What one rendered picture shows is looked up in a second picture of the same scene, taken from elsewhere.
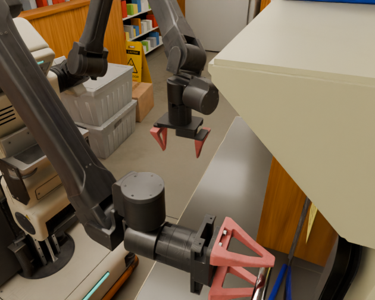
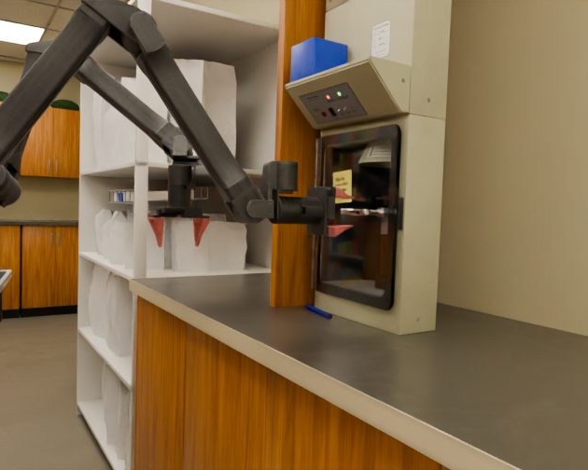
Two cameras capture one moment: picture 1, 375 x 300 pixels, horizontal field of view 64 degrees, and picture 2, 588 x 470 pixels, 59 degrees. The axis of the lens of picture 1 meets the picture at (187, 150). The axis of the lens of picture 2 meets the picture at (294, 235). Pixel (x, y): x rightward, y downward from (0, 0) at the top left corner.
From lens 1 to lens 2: 104 cm
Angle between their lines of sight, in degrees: 59
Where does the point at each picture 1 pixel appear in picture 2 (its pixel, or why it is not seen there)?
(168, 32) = (163, 127)
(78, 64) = (5, 175)
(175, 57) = (181, 143)
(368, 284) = (406, 131)
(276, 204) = (286, 252)
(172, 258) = (313, 206)
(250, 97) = (378, 65)
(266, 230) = (282, 284)
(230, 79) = (373, 60)
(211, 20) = not seen: outside the picture
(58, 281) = not seen: outside the picture
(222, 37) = not seen: outside the picture
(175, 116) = (183, 197)
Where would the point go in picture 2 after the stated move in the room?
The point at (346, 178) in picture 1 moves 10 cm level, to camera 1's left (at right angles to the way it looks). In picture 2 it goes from (398, 88) to (374, 76)
